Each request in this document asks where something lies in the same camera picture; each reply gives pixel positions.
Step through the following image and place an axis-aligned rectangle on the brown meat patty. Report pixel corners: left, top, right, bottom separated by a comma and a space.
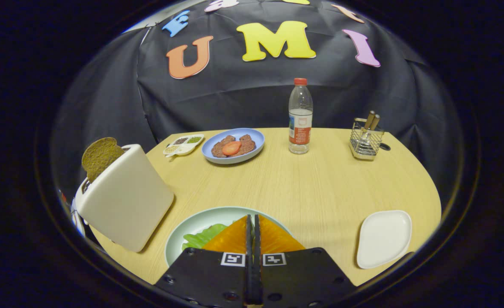
235, 134, 257, 155
211, 135, 237, 158

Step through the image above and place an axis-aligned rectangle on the clear water bottle red cap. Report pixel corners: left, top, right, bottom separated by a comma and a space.
288, 78, 314, 155

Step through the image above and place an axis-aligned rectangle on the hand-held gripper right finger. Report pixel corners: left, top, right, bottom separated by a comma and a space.
253, 214, 359, 308

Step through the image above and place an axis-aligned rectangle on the metal wire utensil holder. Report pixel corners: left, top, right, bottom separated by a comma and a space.
349, 117, 385, 161

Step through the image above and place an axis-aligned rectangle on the pale green round plate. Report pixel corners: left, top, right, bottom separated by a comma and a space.
164, 206, 293, 268

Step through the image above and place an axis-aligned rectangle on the green lettuce leaf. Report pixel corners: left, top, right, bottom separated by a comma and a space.
182, 223, 228, 251

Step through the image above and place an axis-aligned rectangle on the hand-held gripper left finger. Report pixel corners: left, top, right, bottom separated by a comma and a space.
154, 214, 253, 307

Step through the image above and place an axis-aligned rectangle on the blue round plate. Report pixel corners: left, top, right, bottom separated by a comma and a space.
201, 128, 265, 165

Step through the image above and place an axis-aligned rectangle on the white square plate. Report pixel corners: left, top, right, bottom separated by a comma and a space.
356, 210, 412, 270

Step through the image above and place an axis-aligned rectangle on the white divided seasoning tray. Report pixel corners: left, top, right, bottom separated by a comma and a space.
163, 134, 205, 158

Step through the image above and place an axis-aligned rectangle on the white toaster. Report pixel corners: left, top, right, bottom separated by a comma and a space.
74, 144, 175, 253

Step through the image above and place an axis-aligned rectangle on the brown bread slice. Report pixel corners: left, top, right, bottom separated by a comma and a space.
81, 137, 126, 184

